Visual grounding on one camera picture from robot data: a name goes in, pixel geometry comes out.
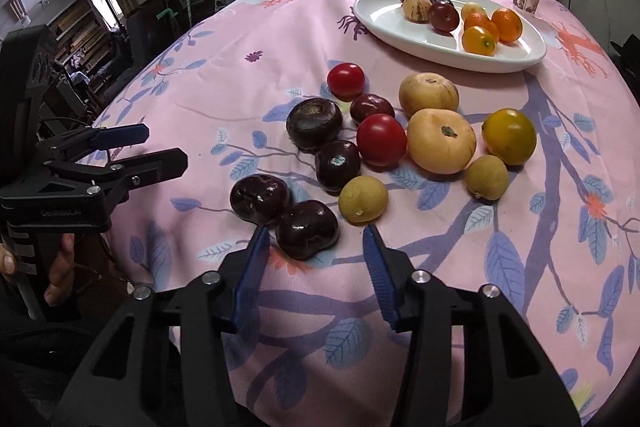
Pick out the dark cherry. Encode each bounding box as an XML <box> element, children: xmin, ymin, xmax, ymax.
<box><xmin>276</xmin><ymin>199</ymin><xmax>340</xmax><ymax>261</ymax></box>
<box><xmin>229</xmin><ymin>174</ymin><xmax>293</xmax><ymax>227</ymax></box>
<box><xmin>314</xmin><ymin>140</ymin><xmax>361</xmax><ymax>193</ymax></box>

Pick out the yellow-orange tomato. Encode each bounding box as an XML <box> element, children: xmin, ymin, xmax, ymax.
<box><xmin>462</xmin><ymin>26</ymin><xmax>497</xmax><ymax>56</ymax></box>

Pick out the orange front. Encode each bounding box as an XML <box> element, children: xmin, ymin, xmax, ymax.
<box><xmin>491</xmin><ymin>8</ymin><xmax>523</xmax><ymax>44</ymax></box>

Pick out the orange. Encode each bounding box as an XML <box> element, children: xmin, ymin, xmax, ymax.
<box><xmin>464</xmin><ymin>12</ymin><xmax>500</xmax><ymax>42</ymax></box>
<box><xmin>491</xmin><ymin>8</ymin><xmax>523</xmax><ymax>44</ymax></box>

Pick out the large dark red plum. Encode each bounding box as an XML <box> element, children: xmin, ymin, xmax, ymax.
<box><xmin>430</xmin><ymin>4</ymin><xmax>460</xmax><ymax>34</ymax></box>

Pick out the striped pepino melon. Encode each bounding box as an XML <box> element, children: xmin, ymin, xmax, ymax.
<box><xmin>401</xmin><ymin>0</ymin><xmax>432</xmax><ymax>24</ymax></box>

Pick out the person's left hand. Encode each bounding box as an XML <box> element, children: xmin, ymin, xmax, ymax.
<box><xmin>0</xmin><ymin>231</ymin><xmax>76</xmax><ymax>306</ymax></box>

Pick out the small yellow-green fruit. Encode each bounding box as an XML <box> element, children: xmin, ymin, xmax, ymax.
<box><xmin>464</xmin><ymin>155</ymin><xmax>509</xmax><ymax>202</ymax></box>

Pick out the small yellow fruit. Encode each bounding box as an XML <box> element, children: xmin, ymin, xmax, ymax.
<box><xmin>338</xmin><ymin>176</ymin><xmax>388</xmax><ymax>225</ymax></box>

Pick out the dark water chestnut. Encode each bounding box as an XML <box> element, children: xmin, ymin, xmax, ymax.
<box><xmin>285</xmin><ymin>98</ymin><xmax>343</xmax><ymax>152</ymax></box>

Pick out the tan flat peach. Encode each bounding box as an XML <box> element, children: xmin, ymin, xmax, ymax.
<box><xmin>407</xmin><ymin>108</ymin><xmax>477</xmax><ymax>176</ymax></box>

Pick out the green-yellow tomato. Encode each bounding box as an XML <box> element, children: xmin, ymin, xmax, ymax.
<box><xmin>482</xmin><ymin>108</ymin><xmax>537</xmax><ymax>167</ymax></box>

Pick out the pink floral tablecloth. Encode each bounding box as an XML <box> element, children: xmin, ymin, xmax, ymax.
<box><xmin>96</xmin><ymin>0</ymin><xmax>639</xmax><ymax>426</ymax></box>

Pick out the red tomato centre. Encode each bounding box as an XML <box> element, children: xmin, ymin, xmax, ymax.
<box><xmin>356</xmin><ymin>114</ymin><xmax>408</xmax><ymax>169</ymax></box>

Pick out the small red tomato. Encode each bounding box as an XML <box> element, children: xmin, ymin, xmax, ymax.
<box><xmin>326</xmin><ymin>63</ymin><xmax>366</xmax><ymax>101</ymax></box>

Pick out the small dark red plum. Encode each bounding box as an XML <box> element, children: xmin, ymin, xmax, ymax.
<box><xmin>349</xmin><ymin>93</ymin><xmax>395</xmax><ymax>124</ymax></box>

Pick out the tan round fruit rear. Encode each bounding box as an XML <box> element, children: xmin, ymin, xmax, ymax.
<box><xmin>398</xmin><ymin>72</ymin><xmax>460</xmax><ymax>117</ymax></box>

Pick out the white oval plate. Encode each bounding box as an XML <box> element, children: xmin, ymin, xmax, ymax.
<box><xmin>354</xmin><ymin>0</ymin><xmax>547</xmax><ymax>74</ymax></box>

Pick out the yellow spotted fruit on plate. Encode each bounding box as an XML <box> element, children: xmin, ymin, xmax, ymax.
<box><xmin>460</xmin><ymin>2</ymin><xmax>486</xmax><ymax>20</ymax></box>

